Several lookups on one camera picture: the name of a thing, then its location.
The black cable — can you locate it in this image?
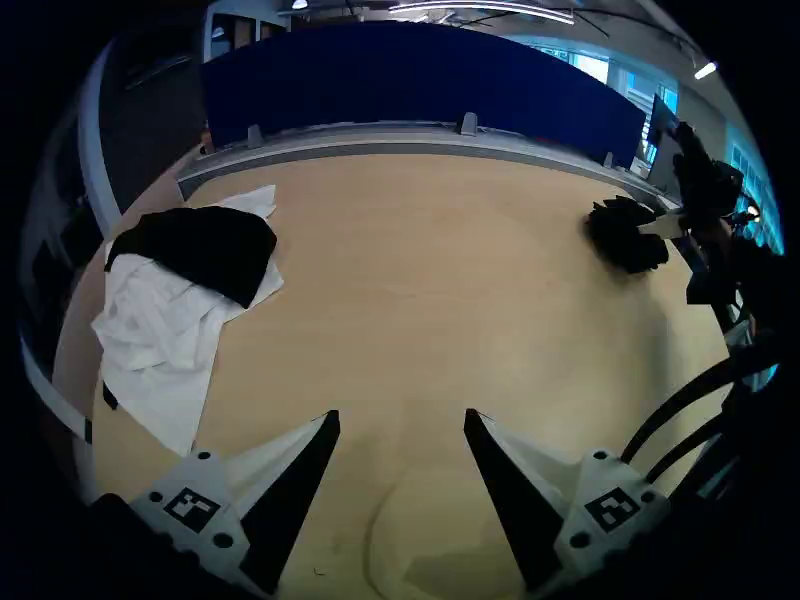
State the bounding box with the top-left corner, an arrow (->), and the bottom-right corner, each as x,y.
646,402 -> 754,486
621,347 -> 779,465

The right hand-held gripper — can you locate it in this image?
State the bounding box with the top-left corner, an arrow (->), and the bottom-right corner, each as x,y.
636,121 -> 746,241

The black monitor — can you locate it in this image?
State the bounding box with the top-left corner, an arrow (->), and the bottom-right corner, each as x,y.
643,92 -> 681,151

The heap of white towels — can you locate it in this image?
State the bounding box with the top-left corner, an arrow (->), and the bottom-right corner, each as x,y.
91,184 -> 286,458

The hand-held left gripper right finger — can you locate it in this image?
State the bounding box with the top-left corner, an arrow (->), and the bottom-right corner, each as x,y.
463,408 -> 673,594

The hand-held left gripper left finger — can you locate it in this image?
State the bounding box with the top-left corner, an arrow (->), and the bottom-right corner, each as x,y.
127,409 -> 342,596

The blue desk screen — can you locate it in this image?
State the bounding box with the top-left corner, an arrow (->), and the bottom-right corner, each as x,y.
176,23 -> 684,209

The black towel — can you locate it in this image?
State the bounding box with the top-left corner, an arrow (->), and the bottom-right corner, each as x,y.
585,195 -> 671,274
103,206 -> 279,310

